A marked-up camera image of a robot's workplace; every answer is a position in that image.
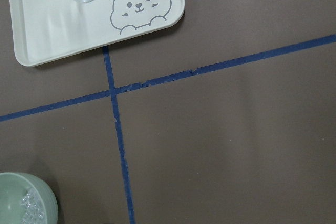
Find green bowl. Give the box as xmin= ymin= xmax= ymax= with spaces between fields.
xmin=1 ymin=172 xmax=58 ymax=223

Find ice cubes in green bowl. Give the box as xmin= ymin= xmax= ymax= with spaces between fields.
xmin=20 ymin=188 xmax=46 ymax=224

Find white bear tray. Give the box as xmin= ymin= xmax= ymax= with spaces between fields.
xmin=9 ymin=0 xmax=185 ymax=67

